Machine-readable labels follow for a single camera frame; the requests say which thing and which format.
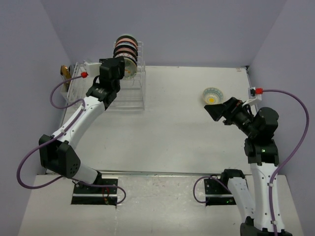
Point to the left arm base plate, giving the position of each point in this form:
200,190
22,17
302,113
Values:
86,195

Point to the gold utensil in holder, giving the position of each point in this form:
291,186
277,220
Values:
65,73

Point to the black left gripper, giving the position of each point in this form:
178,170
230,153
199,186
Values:
121,66

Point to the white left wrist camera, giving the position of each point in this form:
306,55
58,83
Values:
92,68

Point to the white wire dish rack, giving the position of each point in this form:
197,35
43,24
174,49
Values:
132,93

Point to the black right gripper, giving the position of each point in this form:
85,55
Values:
229,109

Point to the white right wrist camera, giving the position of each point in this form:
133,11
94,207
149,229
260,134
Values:
255,96

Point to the yellow blue patterned bowl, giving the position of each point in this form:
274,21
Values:
212,96

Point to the dark blue patterned bowl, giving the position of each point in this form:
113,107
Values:
131,58

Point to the white bowl orange flower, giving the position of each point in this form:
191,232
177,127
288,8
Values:
130,69

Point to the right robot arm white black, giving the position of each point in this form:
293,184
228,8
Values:
260,213

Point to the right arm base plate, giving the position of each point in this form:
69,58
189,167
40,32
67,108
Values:
216,194

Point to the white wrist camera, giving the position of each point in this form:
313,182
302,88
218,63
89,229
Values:
255,96
92,68

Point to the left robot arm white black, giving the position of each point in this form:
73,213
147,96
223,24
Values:
57,151

